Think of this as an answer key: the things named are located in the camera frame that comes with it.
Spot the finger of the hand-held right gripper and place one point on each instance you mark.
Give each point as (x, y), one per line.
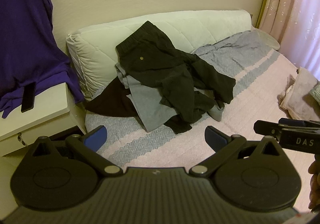
(266, 127)
(290, 121)

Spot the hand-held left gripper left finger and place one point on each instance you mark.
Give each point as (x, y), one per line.
(96, 137)

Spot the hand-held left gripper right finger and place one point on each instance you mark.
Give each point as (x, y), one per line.
(214, 137)

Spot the black pants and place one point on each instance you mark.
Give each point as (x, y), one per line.
(162, 64)

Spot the person's right hand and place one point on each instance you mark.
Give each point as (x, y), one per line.
(314, 181)

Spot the beige folded plush blanket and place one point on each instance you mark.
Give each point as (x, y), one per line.
(297, 99)

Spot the pink grey striped bed blanket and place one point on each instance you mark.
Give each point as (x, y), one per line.
(250, 94)

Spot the pale green folded cloth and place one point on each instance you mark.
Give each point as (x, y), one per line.
(315, 92)

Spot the dark brown garment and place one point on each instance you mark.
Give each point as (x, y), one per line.
(110, 101)

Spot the white nightstand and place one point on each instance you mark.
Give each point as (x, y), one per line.
(47, 120)

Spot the grey garment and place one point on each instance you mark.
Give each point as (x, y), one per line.
(147, 104)

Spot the nightstand drawer key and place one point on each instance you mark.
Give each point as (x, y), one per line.
(20, 139)

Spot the black phone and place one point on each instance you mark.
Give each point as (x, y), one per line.
(28, 97)

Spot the translucent plastic object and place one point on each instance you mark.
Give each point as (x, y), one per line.
(270, 40)

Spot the white quilted pillow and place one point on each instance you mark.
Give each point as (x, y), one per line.
(100, 46)

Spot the pink curtain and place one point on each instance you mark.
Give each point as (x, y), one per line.
(292, 9)

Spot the purple hanging garment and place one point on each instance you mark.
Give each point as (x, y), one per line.
(22, 26)

